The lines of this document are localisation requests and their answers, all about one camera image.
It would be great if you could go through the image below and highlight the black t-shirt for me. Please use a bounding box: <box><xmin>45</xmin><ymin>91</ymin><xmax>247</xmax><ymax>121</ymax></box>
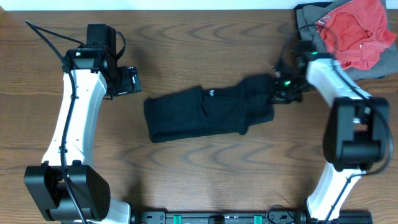
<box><xmin>144</xmin><ymin>75</ymin><xmax>274</xmax><ymax>143</ymax></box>

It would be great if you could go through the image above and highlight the folded grey garment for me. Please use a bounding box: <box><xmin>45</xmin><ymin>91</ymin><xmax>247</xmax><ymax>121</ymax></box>
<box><xmin>300</xmin><ymin>0</ymin><xmax>397</xmax><ymax>80</ymax></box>

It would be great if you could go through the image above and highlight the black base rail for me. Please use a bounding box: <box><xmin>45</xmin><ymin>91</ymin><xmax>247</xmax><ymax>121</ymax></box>
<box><xmin>136</xmin><ymin>210</ymin><xmax>374</xmax><ymax>224</ymax></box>

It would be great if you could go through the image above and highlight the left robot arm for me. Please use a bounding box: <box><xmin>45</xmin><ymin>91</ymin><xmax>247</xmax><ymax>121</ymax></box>
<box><xmin>24</xmin><ymin>24</ymin><xmax>141</xmax><ymax>223</ymax></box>

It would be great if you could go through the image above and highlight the crumpled red shirt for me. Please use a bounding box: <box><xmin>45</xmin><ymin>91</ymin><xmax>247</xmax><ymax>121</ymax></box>
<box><xmin>315</xmin><ymin>0</ymin><xmax>396</xmax><ymax>70</ymax></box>

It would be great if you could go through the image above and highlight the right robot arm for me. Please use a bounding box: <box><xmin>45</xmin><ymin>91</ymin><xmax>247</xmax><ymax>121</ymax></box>
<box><xmin>270</xmin><ymin>40</ymin><xmax>394</xmax><ymax>223</ymax></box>

